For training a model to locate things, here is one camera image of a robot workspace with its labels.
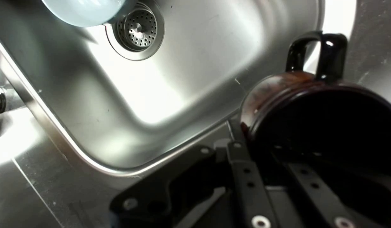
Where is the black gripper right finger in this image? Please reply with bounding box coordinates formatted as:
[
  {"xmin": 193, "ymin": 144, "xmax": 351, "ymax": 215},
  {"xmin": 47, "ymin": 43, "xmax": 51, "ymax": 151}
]
[{"xmin": 267, "ymin": 144, "xmax": 391, "ymax": 228}]

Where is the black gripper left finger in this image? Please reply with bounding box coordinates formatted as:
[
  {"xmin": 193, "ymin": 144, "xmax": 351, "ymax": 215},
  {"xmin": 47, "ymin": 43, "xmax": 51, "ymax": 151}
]
[{"xmin": 110, "ymin": 122, "xmax": 278, "ymax": 228}]

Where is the dark brown mug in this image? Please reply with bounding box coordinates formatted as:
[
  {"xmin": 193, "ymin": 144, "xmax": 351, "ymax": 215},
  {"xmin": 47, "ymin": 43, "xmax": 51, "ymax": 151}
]
[{"xmin": 239, "ymin": 30, "xmax": 391, "ymax": 187}]

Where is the stainless steel sink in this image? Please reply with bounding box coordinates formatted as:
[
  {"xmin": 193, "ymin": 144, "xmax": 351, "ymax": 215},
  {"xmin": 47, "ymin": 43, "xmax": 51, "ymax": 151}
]
[{"xmin": 0, "ymin": 0, "xmax": 391, "ymax": 228}]

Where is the metal sink drain strainer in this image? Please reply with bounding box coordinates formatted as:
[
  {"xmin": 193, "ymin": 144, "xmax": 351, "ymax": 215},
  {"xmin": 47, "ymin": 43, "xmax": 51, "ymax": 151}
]
[{"xmin": 104, "ymin": 1, "xmax": 167, "ymax": 62}]

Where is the pale round plate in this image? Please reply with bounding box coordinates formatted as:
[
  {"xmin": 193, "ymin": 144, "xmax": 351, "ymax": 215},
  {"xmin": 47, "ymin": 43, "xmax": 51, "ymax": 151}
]
[{"xmin": 41, "ymin": 0, "xmax": 127, "ymax": 28}]

